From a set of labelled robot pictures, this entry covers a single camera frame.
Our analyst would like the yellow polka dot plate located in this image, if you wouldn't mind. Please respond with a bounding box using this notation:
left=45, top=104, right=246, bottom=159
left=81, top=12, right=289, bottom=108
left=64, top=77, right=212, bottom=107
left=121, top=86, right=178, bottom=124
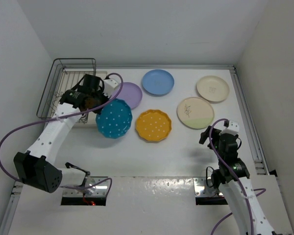
left=135, top=109, right=172, bottom=142

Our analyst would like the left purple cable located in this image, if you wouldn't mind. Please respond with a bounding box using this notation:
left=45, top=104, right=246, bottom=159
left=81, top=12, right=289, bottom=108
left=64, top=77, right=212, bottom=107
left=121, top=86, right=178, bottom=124
left=0, top=72, right=124, bottom=190

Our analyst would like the metal base plate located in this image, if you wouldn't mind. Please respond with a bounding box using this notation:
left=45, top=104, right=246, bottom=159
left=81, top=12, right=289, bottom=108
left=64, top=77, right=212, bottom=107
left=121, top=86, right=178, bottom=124
left=62, top=176, right=111, bottom=198
left=193, top=177, right=223, bottom=198

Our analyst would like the cream drip tray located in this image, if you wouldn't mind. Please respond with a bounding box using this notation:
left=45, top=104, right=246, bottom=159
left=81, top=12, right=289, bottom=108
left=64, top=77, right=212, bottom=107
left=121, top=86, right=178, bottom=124
left=59, top=70, right=108, bottom=128

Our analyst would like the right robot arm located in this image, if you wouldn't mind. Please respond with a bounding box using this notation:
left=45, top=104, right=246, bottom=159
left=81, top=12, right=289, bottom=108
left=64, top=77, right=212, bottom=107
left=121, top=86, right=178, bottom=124
left=199, top=126, right=276, bottom=235

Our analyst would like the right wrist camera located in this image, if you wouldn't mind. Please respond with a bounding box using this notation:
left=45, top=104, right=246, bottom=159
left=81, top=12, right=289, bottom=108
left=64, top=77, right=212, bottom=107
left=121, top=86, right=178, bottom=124
left=222, top=120, right=239, bottom=136

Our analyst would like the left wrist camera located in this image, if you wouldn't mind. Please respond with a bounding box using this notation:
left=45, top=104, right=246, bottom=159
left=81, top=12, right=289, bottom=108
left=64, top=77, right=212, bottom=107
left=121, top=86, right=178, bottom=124
left=103, top=79, right=119, bottom=98

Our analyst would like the teal polka dot plate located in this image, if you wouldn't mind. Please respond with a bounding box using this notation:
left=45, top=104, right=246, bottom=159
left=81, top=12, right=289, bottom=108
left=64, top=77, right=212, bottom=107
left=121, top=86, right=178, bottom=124
left=96, top=98, right=133, bottom=139

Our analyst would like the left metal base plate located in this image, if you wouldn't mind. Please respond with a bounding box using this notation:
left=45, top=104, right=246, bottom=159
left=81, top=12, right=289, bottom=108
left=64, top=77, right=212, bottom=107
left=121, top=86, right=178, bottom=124
left=62, top=176, right=111, bottom=198

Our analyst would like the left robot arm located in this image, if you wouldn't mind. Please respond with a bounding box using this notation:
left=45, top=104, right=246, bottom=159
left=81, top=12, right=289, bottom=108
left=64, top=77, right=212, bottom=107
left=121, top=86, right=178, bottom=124
left=14, top=74, right=118, bottom=193

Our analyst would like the grey wire dish rack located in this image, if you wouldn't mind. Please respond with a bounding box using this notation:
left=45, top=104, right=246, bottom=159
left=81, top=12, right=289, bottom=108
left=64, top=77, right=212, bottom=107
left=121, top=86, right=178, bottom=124
left=36, top=57, right=97, bottom=120

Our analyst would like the cream plate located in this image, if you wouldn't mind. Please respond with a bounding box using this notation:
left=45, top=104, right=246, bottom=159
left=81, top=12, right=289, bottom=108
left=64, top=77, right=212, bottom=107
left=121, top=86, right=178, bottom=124
left=196, top=75, right=230, bottom=102

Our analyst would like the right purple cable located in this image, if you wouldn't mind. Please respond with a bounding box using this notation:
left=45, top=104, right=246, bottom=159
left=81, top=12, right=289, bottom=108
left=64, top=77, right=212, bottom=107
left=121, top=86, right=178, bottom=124
left=208, top=118, right=268, bottom=235

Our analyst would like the beige green leaf plate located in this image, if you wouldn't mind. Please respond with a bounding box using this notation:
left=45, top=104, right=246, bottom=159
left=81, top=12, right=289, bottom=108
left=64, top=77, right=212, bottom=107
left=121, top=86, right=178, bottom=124
left=176, top=97, right=215, bottom=129

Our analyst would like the purple plate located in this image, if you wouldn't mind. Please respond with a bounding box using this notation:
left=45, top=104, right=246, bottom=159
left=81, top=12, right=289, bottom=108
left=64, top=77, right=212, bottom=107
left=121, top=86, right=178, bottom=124
left=116, top=82, right=143, bottom=110

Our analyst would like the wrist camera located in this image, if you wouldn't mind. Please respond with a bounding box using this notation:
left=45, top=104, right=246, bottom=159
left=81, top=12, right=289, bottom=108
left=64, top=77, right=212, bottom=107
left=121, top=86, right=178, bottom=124
left=103, top=79, right=119, bottom=98
left=222, top=120, right=239, bottom=136

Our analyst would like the purple cable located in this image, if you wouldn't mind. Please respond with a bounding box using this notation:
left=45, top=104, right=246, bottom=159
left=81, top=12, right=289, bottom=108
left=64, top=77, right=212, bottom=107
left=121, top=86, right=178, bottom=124
left=208, top=118, right=268, bottom=235
left=0, top=72, right=124, bottom=190

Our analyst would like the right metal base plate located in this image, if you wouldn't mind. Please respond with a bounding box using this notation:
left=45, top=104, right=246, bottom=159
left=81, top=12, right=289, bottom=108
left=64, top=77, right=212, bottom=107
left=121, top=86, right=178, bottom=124
left=193, top=177, right=223, bottom=198

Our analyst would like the blue plate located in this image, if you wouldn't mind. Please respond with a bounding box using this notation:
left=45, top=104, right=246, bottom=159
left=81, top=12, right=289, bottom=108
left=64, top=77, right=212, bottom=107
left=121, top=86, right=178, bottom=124
left=142, top=70, right=174, bottom=96

